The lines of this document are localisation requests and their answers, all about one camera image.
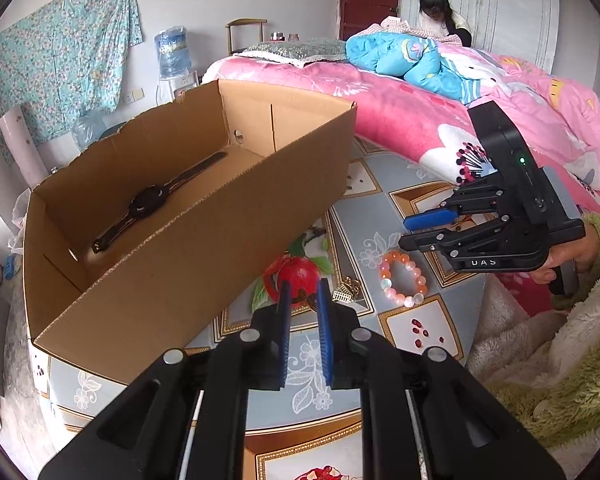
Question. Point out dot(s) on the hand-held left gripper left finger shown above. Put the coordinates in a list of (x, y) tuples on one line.
[(283, 330)]

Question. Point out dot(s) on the pink floral blanket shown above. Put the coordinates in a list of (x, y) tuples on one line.
[(380, 105)]

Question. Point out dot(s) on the wall socket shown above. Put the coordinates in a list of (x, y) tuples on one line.
[(137, 95)]

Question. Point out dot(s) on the wooden chair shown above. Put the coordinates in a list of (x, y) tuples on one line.
[(247, 21)]

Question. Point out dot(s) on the fruit print tablecloth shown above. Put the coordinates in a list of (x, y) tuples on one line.
[(370, 195)]

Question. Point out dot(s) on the white water dispenser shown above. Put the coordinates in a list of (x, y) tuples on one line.
[(182, 85)]

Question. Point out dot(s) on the black round wristwatch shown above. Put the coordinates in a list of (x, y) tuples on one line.
[(147, 202)]

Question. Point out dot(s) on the white green fleece robe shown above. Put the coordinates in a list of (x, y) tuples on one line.
[(530, 350)]

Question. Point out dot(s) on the blue clothing bundle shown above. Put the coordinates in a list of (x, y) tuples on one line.
[(380, 55)]

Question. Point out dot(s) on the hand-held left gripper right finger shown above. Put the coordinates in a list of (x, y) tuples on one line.
[(324, 330)]

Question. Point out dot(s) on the teal floral wall cloth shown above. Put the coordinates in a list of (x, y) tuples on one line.
[(55, 60)]

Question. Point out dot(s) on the dark red door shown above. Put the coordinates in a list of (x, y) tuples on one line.
[(370, 5)]

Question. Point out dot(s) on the sequined grey pillow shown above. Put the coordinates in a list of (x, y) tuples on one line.
[(295, 50)]

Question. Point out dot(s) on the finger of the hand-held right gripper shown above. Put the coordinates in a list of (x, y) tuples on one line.
[(430, 219), (430, 241)]

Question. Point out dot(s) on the white plastic bag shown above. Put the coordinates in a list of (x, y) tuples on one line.
[(20, 220)]

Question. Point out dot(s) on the person's right hand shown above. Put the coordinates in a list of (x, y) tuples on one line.
[(580, 252)]

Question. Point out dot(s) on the brown cardboard box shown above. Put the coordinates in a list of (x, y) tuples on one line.
[(180, 285)]

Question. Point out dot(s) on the large blue water bottle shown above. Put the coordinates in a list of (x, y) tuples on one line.
[(172, 55)]

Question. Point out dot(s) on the white wardrobe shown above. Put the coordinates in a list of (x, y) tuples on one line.
[(505, 10)]

